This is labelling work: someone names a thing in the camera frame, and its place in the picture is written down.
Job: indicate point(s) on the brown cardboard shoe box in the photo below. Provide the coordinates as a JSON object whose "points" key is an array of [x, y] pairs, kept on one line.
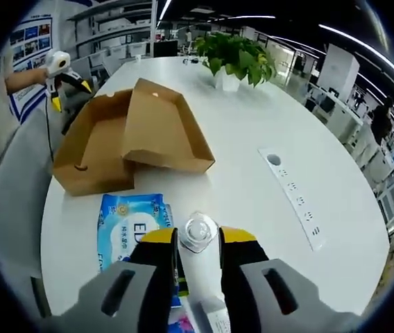
{"points": [[96, 149]]}

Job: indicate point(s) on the light blue wipes soft packet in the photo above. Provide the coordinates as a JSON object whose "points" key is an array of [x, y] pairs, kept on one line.
{"points": [[124, 225]]}

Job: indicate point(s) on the black monitor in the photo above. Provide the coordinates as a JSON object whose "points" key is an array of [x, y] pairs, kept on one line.
{"points": [[165, 48]]}

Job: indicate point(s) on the potted green plant white pot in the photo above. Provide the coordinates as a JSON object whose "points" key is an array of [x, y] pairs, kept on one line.
{"points": [[238, 52]]}

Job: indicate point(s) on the white table socket strip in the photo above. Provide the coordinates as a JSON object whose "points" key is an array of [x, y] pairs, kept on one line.
{"points": [[297, 194]]}

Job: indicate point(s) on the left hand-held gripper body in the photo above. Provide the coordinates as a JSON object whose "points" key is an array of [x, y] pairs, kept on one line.
{"points": [[58, 60]]}

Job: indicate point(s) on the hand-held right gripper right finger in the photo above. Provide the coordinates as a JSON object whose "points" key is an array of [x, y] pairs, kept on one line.
{"points": [[249, 277]]}

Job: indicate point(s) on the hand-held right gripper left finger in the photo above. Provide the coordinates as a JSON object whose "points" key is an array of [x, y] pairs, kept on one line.
{"points": [[141, 277]]}

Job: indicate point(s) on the green silver soft packet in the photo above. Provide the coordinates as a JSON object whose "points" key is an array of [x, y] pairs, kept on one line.
{"points": [[181, 286]]}

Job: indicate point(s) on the blue white wall poster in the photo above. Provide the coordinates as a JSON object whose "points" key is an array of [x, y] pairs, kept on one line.
{"points": [[32, 38]]}

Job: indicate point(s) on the blue pink soft packet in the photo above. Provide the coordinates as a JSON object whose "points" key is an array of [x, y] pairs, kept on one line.
{"points": [[183, 320]]}

